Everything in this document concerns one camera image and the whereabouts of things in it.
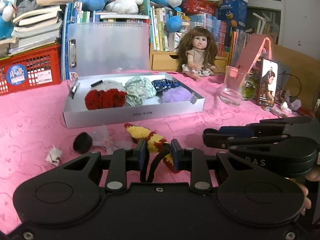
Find red plastic crate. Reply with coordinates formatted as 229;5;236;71
1;44;61;95

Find clear glass cup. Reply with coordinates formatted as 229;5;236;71
219;66;248;106

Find black round cap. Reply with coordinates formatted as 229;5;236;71
73;132;93;154

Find blue white plush left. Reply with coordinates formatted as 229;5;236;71
0;1;16;40

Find white shallow box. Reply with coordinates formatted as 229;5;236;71
62;72;205;128

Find smartphone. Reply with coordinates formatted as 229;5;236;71
258;58;278;107

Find wooden drawer organizer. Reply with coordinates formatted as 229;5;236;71
149;43;229;74

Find row of upright books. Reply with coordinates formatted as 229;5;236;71
61;0;251;81

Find stack of books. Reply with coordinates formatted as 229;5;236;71
1;0;74;58

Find red knitted scrunchie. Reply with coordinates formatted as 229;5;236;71
85;88;127;110

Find white fluffy scrunchie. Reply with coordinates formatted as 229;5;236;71
91;80;125;92

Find right hand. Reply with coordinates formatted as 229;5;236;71
295;164;320;215

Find long haired baby doll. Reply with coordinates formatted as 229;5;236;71
177;26;217;81

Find black binder clip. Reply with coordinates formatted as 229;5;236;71
67;79;80;99

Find crumpled white paper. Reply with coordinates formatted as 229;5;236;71
46;146;62;167

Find pink stand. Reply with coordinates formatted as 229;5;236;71
235;34;273;73

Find purple fluffy scrunchie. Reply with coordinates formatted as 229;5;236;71
162;87;193;103

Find green checked scrunchie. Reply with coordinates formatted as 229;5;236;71
124;76;157;106

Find blue cardboard box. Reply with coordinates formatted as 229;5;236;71
218;0;247;30

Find red basket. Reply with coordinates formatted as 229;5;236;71
181;0;217;15

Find translucent clipboard folder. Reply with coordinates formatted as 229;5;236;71
66;22;150;80

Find blue floral scrunchie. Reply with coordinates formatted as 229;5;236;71
151;79;180;93

